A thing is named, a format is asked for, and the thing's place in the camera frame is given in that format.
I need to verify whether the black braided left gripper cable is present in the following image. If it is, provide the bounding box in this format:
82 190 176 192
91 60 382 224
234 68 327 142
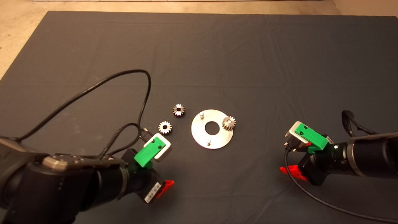
99 123 153 157

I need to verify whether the green right camera mount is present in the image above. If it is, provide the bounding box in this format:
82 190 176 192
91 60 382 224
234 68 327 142
294 122 329 154

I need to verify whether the black braided right gripper cable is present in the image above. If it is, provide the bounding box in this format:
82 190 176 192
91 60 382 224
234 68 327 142
341 110 378 137

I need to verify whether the smooth black camera cable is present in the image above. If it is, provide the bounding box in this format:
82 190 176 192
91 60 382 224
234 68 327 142
14 69 152 142
284 146 398 224

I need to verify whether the green left camera mount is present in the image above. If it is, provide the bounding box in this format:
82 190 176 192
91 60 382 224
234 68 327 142
134 137 167 168

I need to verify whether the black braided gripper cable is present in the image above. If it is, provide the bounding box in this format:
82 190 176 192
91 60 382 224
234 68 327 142
99 123 153 157
341 110 378 137

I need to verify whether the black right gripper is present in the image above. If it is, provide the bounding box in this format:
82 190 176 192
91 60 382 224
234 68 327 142
279 134 345 186

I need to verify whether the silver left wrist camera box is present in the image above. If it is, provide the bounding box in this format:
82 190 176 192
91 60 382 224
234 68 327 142
144 133 172 163

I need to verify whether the smooth black left camera cable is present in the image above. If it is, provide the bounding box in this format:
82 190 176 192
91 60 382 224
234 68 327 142
14 69 152 142

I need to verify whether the round steel carrier plate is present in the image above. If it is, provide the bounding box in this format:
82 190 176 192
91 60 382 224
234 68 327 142
191 109 234 150

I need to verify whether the dark grey table cloth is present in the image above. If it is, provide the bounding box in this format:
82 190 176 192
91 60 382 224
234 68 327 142
0 11 398 224

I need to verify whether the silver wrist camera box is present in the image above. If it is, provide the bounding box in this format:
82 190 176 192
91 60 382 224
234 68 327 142
144 133 172 163
285 121 308 148

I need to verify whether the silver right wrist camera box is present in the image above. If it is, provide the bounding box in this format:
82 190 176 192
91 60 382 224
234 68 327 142
285 121 308 148

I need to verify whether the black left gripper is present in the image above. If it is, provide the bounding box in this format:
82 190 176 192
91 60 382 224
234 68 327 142
123 149 175 205

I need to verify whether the small steel planetary gear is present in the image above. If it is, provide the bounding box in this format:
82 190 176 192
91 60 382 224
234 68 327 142
173 104 186 118
222 116 236 131
158 121 172 135

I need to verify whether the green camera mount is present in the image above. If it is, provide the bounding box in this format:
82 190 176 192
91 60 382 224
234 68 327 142
134 137 167 168
294 122 329 154

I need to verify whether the smooth black right camera cable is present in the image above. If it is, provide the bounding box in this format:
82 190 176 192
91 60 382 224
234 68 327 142
284 146 398 224

